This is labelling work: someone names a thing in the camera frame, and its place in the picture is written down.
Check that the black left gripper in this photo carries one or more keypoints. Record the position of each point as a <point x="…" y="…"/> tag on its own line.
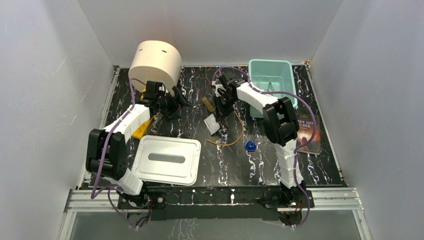
<point x="175" y="100"/>

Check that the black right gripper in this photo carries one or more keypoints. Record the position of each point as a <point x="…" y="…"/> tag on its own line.
<point x="220" y="111"/>

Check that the yellow test tube rack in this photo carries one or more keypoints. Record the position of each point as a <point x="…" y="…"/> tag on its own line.
<point x="143" y="128"/>

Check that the metal crucible tongs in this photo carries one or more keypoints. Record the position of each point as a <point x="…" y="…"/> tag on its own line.
<point x="270" y="88"/>

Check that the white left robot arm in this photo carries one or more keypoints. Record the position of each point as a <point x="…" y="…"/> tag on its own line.
<point x="107" y="156"/>

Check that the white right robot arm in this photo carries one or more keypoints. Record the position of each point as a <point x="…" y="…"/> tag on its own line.
<point x="280" y="126"/>

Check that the tan test tube brush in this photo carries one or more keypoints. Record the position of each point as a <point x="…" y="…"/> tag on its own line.
<point x="208" y="104"/>

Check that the white paper packet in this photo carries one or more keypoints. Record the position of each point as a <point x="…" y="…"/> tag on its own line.
<point x="212" y="125"/>

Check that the beige cylindrical container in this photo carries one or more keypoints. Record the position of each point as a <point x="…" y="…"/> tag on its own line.
<point x="155" y="61"/>

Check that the blue capped clear tube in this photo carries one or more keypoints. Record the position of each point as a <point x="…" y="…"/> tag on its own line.
<point x="251" y="145"/>

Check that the mint green plastic bin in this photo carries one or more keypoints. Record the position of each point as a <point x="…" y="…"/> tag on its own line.
<point x="279" y="72"/>

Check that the white rectangular bin lid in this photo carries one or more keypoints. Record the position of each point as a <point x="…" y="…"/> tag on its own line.
<point x="168" y="160"/>

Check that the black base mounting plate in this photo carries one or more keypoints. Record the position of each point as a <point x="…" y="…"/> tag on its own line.
<point x="269" y="203"/>

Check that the aluminium frame rail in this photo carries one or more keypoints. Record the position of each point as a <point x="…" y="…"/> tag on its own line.
<point x="324" y="199"/>

